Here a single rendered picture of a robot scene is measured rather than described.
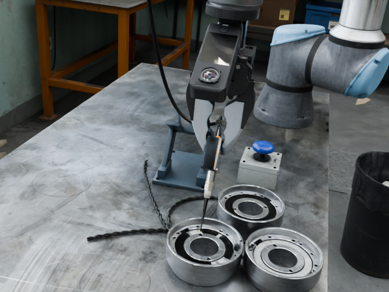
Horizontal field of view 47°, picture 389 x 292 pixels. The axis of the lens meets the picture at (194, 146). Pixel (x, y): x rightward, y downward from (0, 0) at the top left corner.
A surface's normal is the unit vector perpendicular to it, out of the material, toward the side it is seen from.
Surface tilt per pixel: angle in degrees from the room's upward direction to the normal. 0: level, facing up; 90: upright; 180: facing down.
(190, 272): 90
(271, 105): 72
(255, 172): 90
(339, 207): 0
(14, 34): 90
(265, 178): 90
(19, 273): 0
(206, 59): 31
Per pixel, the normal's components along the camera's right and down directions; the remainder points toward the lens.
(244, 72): -0.21, 0.43
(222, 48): -0.05, -0.55
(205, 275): 0.00, 0.45
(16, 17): 0.96, 0.19
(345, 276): 0.08, -0.89
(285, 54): -0.61, 0.29
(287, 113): -0.07, 0.15
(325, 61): -0.58, 0.00
